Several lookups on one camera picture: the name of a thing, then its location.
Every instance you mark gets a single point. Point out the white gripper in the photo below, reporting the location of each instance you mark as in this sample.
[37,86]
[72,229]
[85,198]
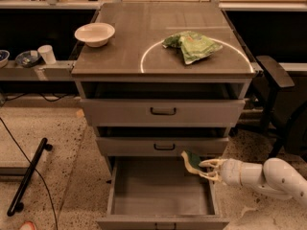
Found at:
[230,172]

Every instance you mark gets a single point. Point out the green yellow sponge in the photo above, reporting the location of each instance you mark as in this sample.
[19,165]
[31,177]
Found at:
[191,162]

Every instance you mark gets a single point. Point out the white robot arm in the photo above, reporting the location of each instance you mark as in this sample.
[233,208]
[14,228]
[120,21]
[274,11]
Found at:
[275,177]

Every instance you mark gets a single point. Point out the grey open bottom drawer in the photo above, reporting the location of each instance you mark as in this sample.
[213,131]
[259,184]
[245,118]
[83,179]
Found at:
[157,193]

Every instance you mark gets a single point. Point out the grey drawer cabinet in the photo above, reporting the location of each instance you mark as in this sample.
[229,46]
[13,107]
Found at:
[135,65]

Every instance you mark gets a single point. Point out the grey middle drawer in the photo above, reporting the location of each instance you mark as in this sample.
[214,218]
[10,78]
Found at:
[158,146]

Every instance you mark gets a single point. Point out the grey top drawer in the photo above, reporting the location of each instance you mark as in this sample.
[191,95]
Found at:
[161,113]

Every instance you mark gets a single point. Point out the black office chair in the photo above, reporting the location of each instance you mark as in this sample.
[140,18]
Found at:
[284,97]

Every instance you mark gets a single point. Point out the green chip bag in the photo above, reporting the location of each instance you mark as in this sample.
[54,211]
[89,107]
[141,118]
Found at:
[194,46]

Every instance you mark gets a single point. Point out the white bowl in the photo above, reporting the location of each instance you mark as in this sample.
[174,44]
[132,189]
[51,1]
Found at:
[95,34]

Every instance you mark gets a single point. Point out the grey side shelf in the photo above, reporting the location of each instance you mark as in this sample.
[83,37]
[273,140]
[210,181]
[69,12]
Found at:
[61,71]

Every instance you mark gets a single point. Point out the red white object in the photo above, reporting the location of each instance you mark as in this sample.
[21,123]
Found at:
[27,225]

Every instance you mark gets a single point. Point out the black bar on floor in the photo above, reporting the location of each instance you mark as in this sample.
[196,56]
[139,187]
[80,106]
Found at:
[17,205]

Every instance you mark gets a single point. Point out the white paper cup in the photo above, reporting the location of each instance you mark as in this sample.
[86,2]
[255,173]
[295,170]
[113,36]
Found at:
[46,51]

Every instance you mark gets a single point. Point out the blue patterned small bowl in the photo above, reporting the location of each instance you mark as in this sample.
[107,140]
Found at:
[28,59]

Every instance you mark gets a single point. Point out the blue bowl at edge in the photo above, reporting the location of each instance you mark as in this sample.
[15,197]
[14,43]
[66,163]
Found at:
[4,57]

